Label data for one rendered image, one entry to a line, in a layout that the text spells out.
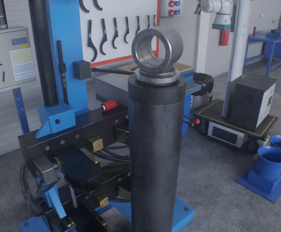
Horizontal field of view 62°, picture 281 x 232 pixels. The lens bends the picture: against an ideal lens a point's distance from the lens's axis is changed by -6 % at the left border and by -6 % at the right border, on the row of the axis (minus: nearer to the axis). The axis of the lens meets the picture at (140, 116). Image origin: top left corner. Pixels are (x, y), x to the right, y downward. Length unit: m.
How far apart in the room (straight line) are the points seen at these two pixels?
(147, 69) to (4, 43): 1.17
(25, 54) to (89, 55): 1.68
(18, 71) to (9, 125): 1.52
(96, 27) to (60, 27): 1.98
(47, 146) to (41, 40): 0.55
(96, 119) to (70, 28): 0.54
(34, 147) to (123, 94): 0.64
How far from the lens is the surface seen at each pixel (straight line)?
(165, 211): 1.17
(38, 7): 1.33
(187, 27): 4.79
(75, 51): 1.51
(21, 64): 1.85
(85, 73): 1.47
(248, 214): 2.49
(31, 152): 1.34
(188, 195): 2.51
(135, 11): 3.80
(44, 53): 1.36
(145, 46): 0.92
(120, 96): 1.63
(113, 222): 2.07
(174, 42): 0.84
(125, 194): 1.80
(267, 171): 2.64
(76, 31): 1.50
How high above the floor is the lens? 1.76
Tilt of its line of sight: 27 degrees down
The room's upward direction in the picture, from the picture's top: straight up
